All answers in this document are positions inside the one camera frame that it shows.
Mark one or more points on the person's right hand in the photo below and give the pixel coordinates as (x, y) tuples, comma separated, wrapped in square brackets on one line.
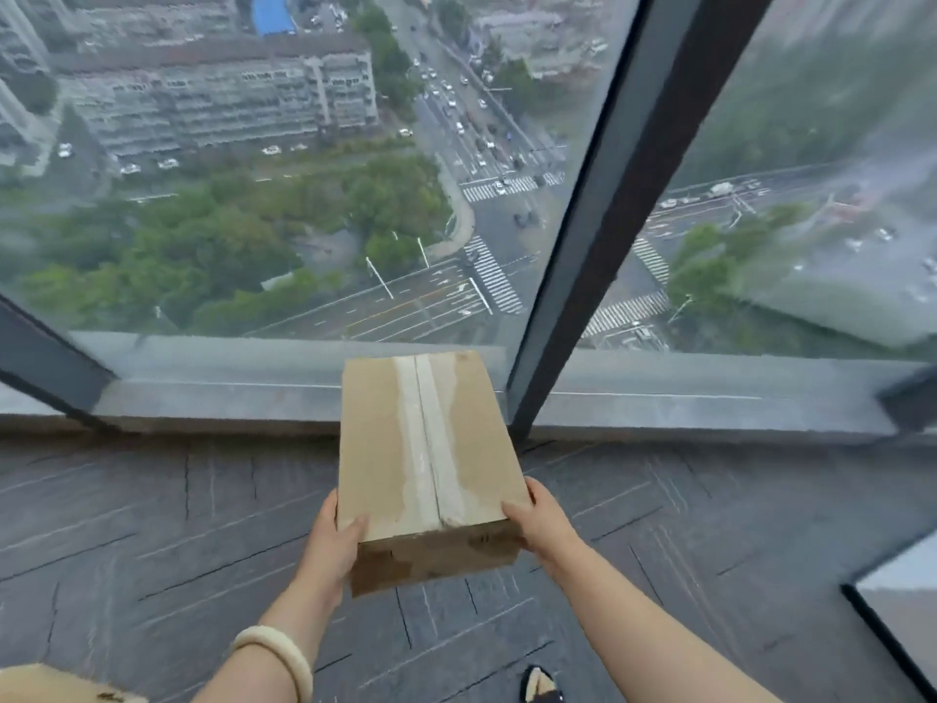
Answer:
[(545, 525)]

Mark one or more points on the person's left hand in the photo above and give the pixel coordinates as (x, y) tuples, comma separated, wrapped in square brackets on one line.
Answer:
[(327, 552)]

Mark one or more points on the person's right thumb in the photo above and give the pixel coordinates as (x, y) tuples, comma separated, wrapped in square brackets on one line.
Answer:
[(518, 513)]

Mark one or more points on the person's left thumb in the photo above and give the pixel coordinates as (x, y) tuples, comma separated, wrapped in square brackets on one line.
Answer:
[(353, 532)]

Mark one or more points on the taped brown cardboard box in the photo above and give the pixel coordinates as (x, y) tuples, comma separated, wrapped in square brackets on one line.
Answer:
[(428, 446)]

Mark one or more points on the person's left forearm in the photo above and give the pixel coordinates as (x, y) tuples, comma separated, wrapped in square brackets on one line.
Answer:
[(271, 644)]

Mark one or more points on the person's right forearm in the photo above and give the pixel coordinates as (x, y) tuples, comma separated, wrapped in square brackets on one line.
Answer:
[(644, 629)]

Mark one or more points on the grey window sill ledge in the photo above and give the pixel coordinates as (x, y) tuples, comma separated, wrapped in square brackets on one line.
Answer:
[(468, 391)]

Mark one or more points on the person's black sandal foot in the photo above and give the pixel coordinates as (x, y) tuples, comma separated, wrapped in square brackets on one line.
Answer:
[(540, 686)]

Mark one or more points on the plain brown cardboard box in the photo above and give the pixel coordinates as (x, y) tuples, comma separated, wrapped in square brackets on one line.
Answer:
[(58, 686)]

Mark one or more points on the white table with black edge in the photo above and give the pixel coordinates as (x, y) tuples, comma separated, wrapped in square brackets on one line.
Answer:
[(897, 614)]

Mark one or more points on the dark window frame mullion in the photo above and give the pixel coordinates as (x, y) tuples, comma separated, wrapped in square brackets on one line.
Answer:
[(629, 204)]

